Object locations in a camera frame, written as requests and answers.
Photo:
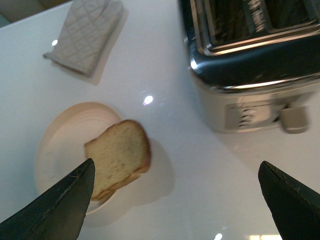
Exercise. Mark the grey quilted oven mitt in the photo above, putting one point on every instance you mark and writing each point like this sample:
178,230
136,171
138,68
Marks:
84,34

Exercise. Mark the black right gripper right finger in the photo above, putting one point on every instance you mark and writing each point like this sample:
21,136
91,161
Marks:
295,208

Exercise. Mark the bread slice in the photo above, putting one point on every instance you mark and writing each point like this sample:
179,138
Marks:
120,155

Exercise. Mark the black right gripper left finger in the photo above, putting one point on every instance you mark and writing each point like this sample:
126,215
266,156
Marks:
58,213

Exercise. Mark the chrome and cream toaster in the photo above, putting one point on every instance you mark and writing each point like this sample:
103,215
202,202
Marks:
255,63

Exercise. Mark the beige round plate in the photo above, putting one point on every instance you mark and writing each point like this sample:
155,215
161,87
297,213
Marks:
62,146

